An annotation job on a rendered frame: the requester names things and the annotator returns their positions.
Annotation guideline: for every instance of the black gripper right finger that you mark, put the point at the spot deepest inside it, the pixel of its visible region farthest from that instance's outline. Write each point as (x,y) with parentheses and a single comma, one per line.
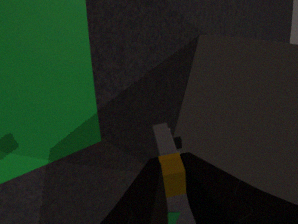
(216,197)

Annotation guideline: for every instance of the beige panel with black sockets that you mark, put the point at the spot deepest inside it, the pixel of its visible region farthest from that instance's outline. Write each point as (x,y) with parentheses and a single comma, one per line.
(240,111)

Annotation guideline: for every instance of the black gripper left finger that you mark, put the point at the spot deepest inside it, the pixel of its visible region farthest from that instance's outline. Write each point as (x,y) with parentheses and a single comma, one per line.
(144,202)

